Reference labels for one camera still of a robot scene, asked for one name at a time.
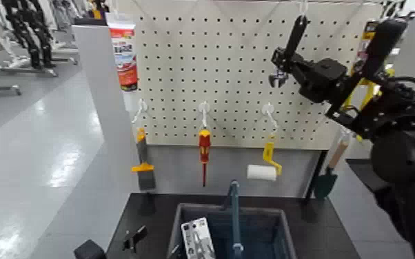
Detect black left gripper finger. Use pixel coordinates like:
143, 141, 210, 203
122, 225, 149, 253

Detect white paint roller yellow handle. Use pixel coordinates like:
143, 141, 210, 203
246, 134, 283, 183

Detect white carded tool package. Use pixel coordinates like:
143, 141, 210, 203
180, 216, 216, 259

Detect black humanoid robot on stand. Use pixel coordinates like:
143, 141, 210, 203
0, 0, 58, 78

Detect dark trowel with wooden handle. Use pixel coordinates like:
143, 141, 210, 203
313, 135, 352, 200

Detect beige perforated pegboard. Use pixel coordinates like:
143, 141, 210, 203
122, 0, 384, 151

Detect white red sealant tube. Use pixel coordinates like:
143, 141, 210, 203
105, 12, 139, 93

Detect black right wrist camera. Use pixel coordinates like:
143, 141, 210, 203
363, 18, 409, 80

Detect grey blue crate with handle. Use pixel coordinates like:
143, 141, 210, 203
167, 180, 298, 259

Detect black adjustable wrench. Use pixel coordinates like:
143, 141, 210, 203
268, 14, 309, 89

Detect red yellow screwdriver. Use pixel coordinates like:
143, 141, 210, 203
198, 129, 212, 188

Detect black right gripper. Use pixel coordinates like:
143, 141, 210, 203
270, 47, 350, 104

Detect grey scraper with orange handle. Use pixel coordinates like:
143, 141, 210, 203
130, 127, 156, 191

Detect packaged yellow handled pliers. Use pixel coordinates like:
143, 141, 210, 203
341, 19, 393, 113

